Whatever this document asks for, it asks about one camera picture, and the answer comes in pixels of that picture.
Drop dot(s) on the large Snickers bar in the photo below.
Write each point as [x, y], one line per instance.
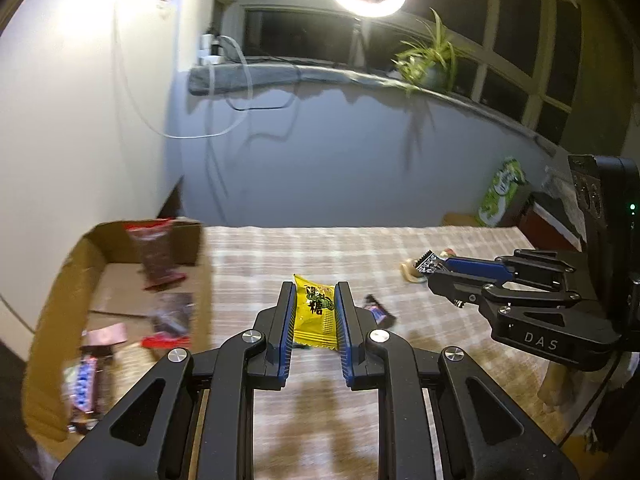
[87, 390]

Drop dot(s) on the white power adapter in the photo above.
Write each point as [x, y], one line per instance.
[208, 52]

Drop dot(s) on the clear bag of red snacks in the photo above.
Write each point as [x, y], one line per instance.
[153, 246]

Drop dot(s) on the cardboard box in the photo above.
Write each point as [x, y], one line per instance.
[100, 283]

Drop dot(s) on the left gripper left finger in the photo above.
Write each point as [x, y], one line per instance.
[269, 367]

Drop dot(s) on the yellow candy packet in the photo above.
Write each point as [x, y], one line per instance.
[315, 324]

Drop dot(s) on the pink plaid tablecloth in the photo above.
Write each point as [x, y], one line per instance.
[439, 416]

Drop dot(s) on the pink striped candy packet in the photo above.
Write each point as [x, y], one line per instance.
[103, 340]

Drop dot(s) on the potted spider plant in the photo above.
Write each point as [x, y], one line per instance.
[431, 64]

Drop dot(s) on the green white snack bag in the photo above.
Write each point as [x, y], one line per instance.
[501, 193]

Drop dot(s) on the brown jelly cup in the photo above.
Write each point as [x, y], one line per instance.
[406, 269]

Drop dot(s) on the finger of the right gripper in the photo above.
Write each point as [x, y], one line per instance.
[468, 289]
[505, 267]

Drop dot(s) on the dark red candy wrapper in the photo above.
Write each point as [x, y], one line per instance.
[170, 319]

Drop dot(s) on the small Snickers bar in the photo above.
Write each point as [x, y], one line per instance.
[383, 318]

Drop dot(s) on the grey windowsill cushion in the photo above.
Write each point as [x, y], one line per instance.
[229, 78]

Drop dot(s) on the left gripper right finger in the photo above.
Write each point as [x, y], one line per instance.
[361, 368]

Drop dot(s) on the black patterned candy packet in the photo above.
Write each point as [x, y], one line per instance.
[429, 263]

